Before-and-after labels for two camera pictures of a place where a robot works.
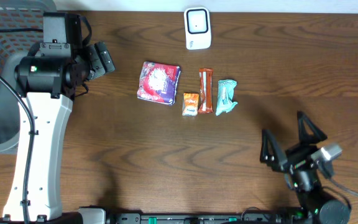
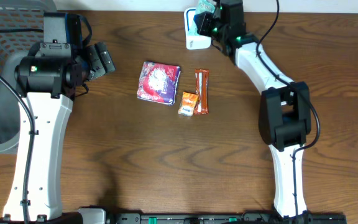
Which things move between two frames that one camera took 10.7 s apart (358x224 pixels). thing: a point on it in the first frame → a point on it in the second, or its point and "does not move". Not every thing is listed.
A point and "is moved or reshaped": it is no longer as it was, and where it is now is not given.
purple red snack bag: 158,82 does not move
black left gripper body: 95,61 does not move
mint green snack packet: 225,94 → 203,6
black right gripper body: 293,157 → 204,23
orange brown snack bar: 206,100 is moved or reshaped
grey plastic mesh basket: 0,101 does not move
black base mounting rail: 205,218 does not move
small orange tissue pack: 190,104 is moved or reshaped
